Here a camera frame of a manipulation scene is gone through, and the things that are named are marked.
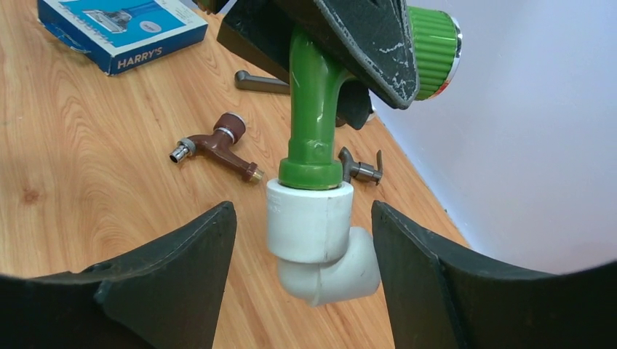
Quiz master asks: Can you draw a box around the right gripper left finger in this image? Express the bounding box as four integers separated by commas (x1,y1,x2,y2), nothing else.
1,201,237,348

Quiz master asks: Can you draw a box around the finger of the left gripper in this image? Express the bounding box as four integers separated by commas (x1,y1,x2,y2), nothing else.
276,0,418,110
192,0,375,131

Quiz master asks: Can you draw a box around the brown plastic faucet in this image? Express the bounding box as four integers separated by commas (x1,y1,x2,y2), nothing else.
169,111,264,183

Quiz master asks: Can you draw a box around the small dark grey faucet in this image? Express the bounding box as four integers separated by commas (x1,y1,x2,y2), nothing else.
338,147,383,185

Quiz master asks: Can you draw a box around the green plastic faucet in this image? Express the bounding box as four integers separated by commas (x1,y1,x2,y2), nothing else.
279,3,462,190

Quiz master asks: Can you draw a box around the blue white faucet box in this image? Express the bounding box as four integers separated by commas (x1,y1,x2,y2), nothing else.
37,0,208,76

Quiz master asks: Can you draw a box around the white plastic elbow fitting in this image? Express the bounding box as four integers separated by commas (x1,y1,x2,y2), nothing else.
266,179,381,307

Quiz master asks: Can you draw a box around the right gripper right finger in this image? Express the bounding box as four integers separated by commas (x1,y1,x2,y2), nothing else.
371,201,616,348

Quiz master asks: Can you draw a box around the long grey faucet white elbow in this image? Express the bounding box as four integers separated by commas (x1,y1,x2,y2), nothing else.
234,70,290,95

